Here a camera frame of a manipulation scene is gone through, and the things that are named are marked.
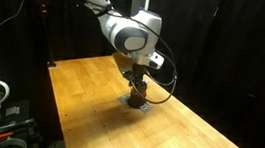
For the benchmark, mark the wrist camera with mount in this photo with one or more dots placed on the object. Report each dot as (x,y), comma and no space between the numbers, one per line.
(155,60)

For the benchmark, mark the black equipment case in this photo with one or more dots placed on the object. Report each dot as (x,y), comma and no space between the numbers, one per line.
(15,127)

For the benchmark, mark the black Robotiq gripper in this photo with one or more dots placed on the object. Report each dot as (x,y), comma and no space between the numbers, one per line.
(138,72)

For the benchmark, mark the grey square base plate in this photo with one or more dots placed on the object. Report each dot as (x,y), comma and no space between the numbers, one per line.
(146,108)

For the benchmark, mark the grey tape strip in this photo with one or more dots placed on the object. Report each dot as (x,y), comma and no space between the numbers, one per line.
(123,98)

